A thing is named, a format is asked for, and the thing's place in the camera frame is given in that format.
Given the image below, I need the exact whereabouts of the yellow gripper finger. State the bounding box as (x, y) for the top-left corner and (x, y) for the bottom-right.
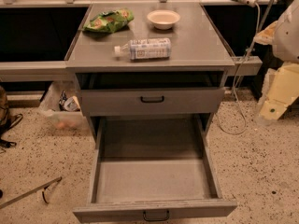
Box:
(259, 62), (299, 120)

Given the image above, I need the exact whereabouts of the clear plastic water bottle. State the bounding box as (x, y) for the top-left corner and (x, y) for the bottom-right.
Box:
(114, 38), (171, 61)

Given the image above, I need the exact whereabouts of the white cable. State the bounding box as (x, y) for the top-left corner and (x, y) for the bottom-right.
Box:
(216, 2), (262, 135)

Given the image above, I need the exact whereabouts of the clear plastic storage bin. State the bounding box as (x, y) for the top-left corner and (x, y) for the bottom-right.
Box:
(39, 81), (88, 130)

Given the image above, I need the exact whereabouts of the dark backpack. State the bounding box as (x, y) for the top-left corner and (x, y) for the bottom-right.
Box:
(0, 86), (23, 148)

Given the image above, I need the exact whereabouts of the metal rod on floor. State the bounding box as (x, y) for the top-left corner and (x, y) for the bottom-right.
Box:
(0, 176), (63, 209)

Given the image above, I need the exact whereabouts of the grey upper drawer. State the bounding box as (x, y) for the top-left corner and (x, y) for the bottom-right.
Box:
(76, 72), (224, 116)

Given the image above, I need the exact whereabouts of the grey drawer cabinet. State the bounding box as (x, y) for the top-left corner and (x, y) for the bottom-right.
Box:
(66, 1), (234, 131)

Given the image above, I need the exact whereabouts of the green snack bag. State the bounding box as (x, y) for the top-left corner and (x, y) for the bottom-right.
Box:
(83, 8), (134, 34)

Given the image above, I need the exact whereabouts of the white bowl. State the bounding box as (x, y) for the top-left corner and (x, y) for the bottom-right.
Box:
(147, 10), (180, 30)

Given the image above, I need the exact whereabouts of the open grey lower drawer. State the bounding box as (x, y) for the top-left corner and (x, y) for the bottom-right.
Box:
(74, 115), (237, 223)

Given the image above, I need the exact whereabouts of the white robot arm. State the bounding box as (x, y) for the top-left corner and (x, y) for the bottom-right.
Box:
(254, 0), (299, 120)

